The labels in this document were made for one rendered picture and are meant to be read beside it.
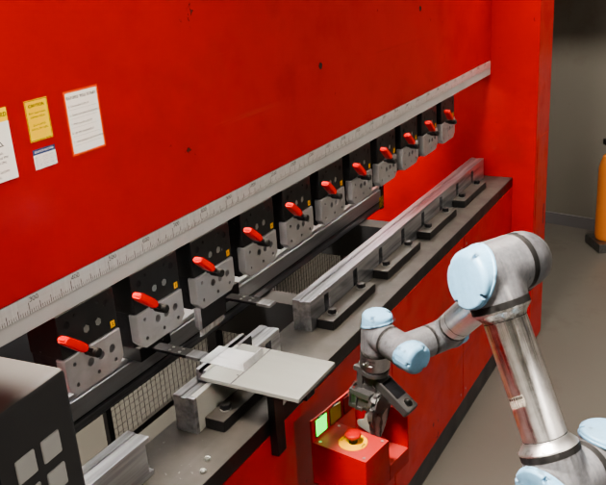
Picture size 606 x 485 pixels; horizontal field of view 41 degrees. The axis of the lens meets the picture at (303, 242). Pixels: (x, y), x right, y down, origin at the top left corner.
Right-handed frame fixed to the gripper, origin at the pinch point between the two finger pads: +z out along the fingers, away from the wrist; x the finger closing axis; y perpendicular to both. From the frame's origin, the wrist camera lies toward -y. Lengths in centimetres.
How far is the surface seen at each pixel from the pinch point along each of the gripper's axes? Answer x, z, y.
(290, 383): 24.5, -25.1, 9.5
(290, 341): -10.8, -10.2, 36.8
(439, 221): -114, -12, 44
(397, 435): -4.5, 0.7, -3.0
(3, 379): 116, -89, -31
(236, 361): 23.2, -23.8, 26.9
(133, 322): 53, -48, 27
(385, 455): 6.5, -1.1, -5.9
